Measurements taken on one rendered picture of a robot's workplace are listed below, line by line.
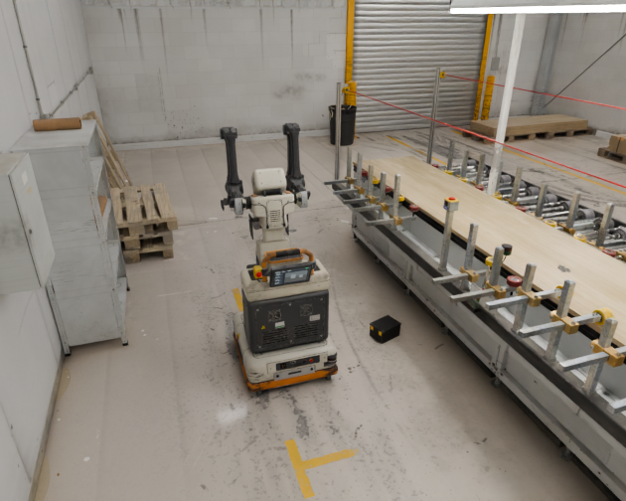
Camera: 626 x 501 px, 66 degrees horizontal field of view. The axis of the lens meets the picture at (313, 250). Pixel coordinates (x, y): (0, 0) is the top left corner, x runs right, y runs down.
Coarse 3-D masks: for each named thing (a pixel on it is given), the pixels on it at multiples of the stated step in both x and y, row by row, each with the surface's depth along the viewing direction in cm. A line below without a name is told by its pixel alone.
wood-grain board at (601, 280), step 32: (384, 160) 511; (416, 160) 511; (416, 192) 419; (448, 192) 419; (480, 192) 419; (480, 224) 355; (512, 224) 355; (544, 224) 355; (512, 256) 306; (544, 256) 306; (576, 256) 306; (608, 256) 306; (544, 288) 270; (576, 288) 270; (608, 288) 270
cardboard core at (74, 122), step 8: (40, 120) 335; (48, 120) 337; (56, 120) 338; (64, 120) 339; (72, 120) 341; (40, 128) 336; (48, 128) 338; (56, 128) 339; (64, 128) 341; (72, 128) 343; (80, 128) 346
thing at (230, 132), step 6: (228, 132) 309; (234, 132) 310; (228, 138) 310; (234, 138) 311; (228, 144) 312; (234, 144) 312; (228, 150) 316; (234, 150) 313; (234, 156) 314; (234, 162) 315; (234, 168) 316; (234, 174) 317; (234, 180) 318; (240, 180) 321; (228, 186) 318; (240, 186) 320; (228, 192) 320
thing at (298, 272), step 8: (288, 264) 286; (296, 264) 286; (304, 264) 287; (312, 264) 288; (264, 272) 289; (272, 272) 283; (280, 272) 285; (288, 272) 287; (296, 272) 290; (304, 272) 292; (272, 280) 289; (280, 280) 292; (288, 280) 294; (296, 280) 296; (304, 280) 299
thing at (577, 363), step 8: (600, 352) 210; (624, 352) 211; (568, 360) 205; (576, 360) 205; (584, 360) 205; (592, 360) 205; (600, 360) 207; (560, 368) 203; (568, 368) 202; (576, 368) 204
